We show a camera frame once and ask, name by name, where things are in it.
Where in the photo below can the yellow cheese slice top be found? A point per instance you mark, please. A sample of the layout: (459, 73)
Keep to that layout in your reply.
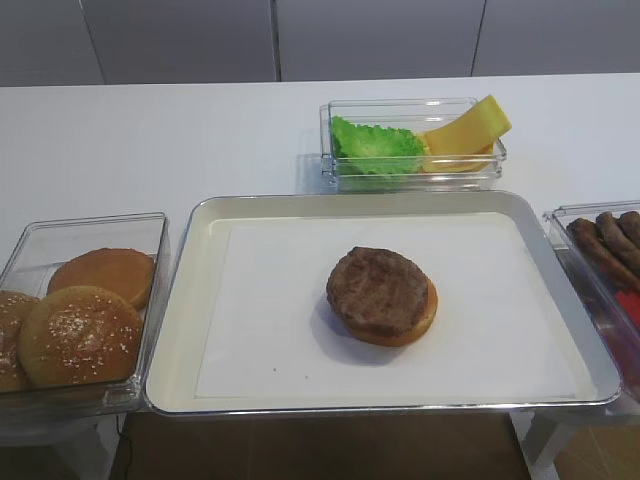
(476, 129)

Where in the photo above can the yellow cheese slice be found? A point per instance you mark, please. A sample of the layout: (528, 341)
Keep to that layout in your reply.
(476, 129)
(459, 164)

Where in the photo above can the green lettuce leaf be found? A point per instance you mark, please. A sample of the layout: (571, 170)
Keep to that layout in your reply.
(375, 150)

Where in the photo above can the clear lettuce cheese container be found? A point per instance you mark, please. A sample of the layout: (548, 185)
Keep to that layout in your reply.
(419, 116)

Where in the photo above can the silver metal tray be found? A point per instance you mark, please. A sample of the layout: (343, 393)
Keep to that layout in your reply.
(171, 386)

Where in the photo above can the brown meat patty on bun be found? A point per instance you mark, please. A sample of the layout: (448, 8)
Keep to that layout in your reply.
(377, 289)

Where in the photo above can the bottom burger bun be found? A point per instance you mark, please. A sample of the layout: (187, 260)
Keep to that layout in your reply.
(411, 333)

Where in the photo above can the yellow cheese slice lower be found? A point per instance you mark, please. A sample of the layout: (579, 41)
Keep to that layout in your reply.
(459, 164)

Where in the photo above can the plain bun half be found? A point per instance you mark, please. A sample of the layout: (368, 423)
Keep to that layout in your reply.
(126, 272)

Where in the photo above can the white paper sheet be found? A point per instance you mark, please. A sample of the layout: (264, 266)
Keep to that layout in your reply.
(498, 336)

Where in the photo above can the clear bun container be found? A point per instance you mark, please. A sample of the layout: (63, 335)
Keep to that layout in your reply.
(44, 247)

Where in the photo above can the sesame bun top right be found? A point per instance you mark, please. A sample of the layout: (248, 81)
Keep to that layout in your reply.
(79, 335)

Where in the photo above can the sesame bun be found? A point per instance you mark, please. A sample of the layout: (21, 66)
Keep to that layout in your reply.
(79, 335)
(15, 307)

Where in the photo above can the clear patty tomato container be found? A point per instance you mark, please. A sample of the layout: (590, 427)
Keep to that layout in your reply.
(610, 320)

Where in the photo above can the brown patty left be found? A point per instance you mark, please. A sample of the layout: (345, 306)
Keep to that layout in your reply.
(585, 235)

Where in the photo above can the brown patty middle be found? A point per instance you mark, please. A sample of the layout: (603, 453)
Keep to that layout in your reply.
(617, 242)

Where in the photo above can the brown patty right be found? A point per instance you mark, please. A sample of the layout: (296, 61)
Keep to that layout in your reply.
(629, 222)

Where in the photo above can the sesame bun top left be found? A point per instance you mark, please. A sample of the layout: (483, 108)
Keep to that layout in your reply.
(15, 307)

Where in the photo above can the red tomato slice front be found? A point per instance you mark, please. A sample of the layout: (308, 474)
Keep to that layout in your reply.
(630, 303)

